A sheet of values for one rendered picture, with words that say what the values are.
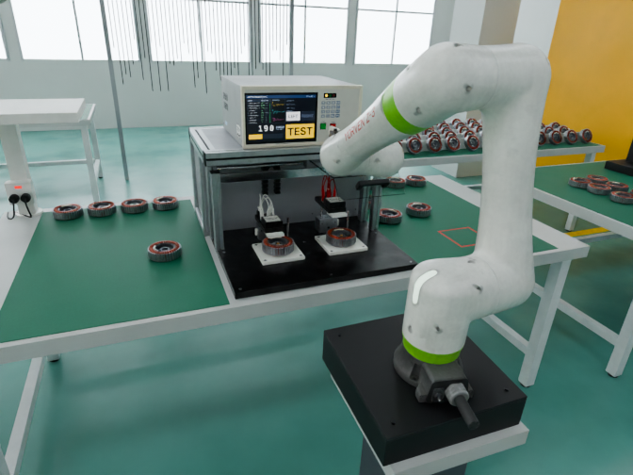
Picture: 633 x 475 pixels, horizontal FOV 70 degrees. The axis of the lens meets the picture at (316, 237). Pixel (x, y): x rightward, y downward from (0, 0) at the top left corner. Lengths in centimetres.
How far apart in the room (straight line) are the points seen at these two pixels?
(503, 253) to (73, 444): 174
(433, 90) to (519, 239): 35
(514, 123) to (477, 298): 33
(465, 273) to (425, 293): 9
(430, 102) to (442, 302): 36
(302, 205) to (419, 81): 111
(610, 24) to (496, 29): 109
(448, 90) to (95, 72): 722
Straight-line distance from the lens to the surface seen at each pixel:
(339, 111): 167
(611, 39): 493
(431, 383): 94
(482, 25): 534
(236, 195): 175
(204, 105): 793
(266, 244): 156
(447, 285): 88
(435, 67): 81
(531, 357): 234
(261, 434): 200
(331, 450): 195
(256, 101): 156
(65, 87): 788
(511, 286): 98
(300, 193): 182
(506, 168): 94
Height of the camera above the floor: 149
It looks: 24 degrees down
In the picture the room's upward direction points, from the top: 2 degrees clockwise
